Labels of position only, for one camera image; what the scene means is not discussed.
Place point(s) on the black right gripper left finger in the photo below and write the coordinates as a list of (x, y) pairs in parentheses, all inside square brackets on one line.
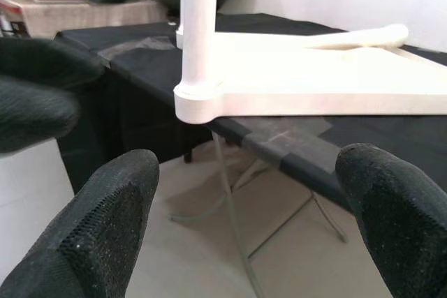
[(87, 235)]

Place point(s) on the grey metal table brace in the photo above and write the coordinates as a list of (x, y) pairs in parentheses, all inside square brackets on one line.
[(279, 228)]

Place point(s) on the crinkled clear plastic tape strip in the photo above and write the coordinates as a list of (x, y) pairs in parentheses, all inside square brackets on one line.
[(139, 45)]

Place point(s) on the metal table leg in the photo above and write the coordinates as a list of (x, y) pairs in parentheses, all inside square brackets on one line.
[(335, 224), (232, 207)]

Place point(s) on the black tablecloth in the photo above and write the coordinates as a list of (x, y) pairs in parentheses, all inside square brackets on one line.
[(139, 78)]

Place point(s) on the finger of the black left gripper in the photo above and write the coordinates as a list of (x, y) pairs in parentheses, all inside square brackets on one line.
[(31, 116), (42, 60)]

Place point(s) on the white plastic children table top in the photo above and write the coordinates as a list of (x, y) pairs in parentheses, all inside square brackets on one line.
[(314, 78)]

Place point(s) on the flat clear tape patch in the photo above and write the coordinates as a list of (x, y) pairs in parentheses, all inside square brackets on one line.
[(290, 141)]

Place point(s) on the pink patterned cloth stand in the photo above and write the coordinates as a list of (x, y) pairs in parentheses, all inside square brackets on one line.
[(87, 15)]

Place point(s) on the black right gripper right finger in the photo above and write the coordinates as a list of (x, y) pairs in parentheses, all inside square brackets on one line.
[(401, 228)]

